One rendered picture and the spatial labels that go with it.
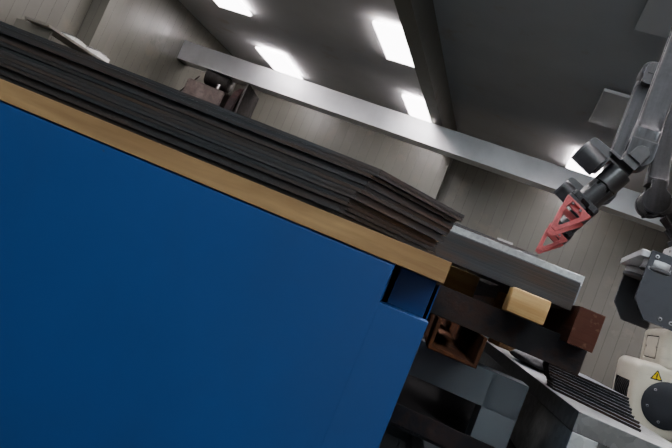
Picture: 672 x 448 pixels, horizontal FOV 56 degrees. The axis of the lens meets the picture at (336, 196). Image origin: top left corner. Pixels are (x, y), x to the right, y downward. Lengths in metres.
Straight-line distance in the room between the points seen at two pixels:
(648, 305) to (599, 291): 10.90
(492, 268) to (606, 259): 11.54
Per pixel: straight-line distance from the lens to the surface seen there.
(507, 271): 1.07
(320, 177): 0.63
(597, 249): 12.58
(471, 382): 1.12
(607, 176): 1.53
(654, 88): 1.61
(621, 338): 12.57
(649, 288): 1.63
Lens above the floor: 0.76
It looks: 5 degrees up
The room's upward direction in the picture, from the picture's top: 23 degrees clockwise
